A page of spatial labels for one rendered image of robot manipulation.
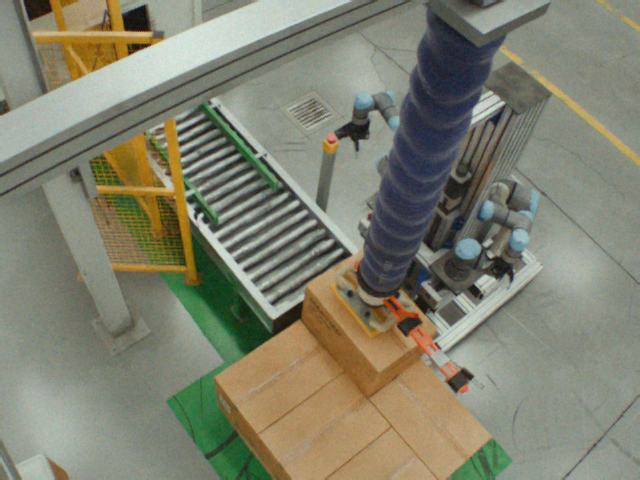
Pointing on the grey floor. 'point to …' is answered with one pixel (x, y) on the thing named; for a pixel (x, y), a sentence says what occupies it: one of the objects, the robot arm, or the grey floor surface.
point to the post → (326, 174)
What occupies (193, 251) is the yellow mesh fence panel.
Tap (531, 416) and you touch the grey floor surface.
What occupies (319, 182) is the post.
